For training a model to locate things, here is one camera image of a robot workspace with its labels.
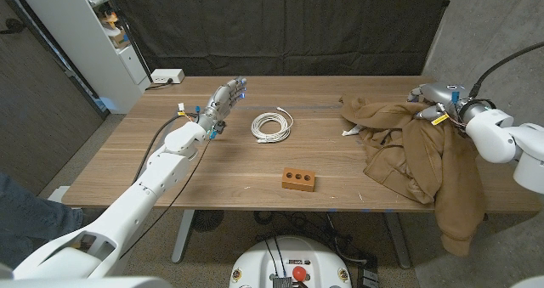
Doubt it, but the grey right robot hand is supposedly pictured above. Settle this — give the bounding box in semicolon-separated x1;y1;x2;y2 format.
406;82;473;123

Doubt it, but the white robot torso base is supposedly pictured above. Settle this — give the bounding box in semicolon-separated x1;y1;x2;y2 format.
228;235;353;288

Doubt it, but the white coiled USB cable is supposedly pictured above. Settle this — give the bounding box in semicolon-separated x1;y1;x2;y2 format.
250;106;295;144

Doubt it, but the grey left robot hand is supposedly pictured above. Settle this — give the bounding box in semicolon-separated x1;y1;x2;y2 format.
197;76;248;134

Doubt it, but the black backdrop stand pole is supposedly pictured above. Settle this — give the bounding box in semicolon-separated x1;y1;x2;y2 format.
99;0;154;84

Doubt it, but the white power box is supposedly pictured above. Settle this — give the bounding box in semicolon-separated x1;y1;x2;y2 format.
150;68;186;85

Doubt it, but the person leg in jeans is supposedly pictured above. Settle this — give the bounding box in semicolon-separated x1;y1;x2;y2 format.
0;171;85;270

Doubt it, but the tan jacket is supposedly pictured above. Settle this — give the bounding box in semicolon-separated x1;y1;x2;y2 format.
338;94;488;257

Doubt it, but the black round perforated disc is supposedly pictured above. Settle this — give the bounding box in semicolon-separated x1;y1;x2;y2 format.
190;210;225;233

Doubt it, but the brown block with three holes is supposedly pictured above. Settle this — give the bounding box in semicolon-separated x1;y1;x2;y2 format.
280;167;317;193

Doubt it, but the grey table leg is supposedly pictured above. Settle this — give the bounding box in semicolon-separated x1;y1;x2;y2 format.
171;209;196;264
382;211;412;270

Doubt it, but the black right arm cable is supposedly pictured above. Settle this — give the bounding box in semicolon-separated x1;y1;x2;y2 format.
467;41;544;100

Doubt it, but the cardboard box on shelf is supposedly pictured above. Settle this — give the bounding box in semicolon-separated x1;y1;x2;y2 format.
108;28;131;50

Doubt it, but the yellow toy on shelf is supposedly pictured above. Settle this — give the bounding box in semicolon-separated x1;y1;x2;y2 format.
100;11;119;30

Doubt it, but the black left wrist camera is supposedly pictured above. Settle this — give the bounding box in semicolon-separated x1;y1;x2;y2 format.
212;120;229;140

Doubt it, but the black backdrop curtain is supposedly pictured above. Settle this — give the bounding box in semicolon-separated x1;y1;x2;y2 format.
105;0;456;77

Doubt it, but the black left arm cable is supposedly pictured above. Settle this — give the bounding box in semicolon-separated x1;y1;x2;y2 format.
133;112;201;183

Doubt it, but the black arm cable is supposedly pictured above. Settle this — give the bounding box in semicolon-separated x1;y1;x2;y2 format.
467;41;544;100
133;112;201;183

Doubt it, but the white shelf cabinet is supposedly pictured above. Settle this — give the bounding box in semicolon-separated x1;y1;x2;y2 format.
12;0;152;115

